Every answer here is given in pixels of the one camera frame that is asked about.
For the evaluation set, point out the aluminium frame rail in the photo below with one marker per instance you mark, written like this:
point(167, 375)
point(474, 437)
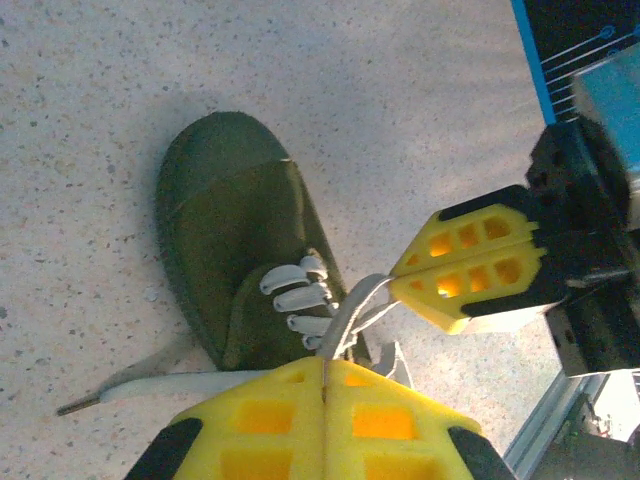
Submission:
point(540, 430)

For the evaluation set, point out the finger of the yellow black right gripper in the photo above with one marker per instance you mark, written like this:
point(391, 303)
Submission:
point(460, 220)
point(450, 312)

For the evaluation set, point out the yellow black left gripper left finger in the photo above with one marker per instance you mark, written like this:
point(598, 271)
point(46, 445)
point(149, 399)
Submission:
point(260, 440)

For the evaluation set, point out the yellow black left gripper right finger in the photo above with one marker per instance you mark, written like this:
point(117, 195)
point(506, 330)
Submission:
point(400, 445)

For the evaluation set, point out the dark green canvas shoe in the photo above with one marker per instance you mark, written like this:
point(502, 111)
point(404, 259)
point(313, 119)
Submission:
point(230, 210)

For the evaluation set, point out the white shoelace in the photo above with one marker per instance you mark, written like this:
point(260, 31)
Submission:
point(300, 299)

